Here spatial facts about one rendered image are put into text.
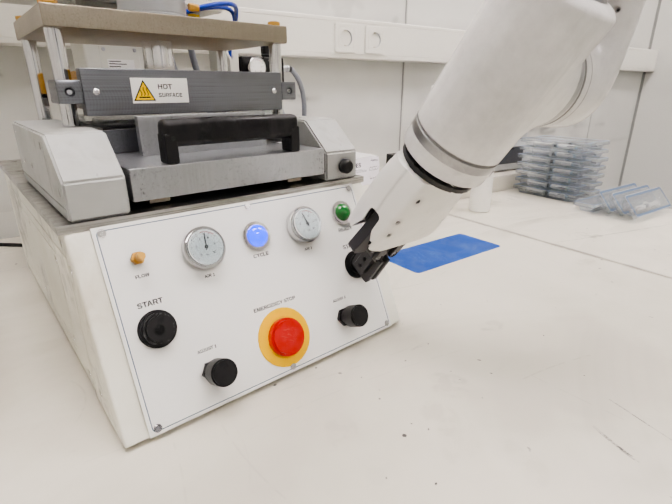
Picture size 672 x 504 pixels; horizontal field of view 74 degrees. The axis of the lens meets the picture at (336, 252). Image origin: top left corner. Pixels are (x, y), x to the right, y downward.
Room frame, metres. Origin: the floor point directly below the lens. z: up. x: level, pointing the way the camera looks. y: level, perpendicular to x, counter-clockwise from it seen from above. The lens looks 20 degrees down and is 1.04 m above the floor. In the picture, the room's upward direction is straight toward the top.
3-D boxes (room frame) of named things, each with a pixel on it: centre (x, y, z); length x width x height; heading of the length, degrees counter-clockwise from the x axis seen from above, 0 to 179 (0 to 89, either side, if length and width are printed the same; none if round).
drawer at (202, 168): (0.58, 0.19, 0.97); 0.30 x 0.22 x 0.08; 40
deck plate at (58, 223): (0.64, 0.25, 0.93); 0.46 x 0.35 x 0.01; 40
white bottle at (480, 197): (1.08, -0.36, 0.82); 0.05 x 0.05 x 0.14
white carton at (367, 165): (1.17, 0.01, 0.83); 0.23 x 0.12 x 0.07; 133
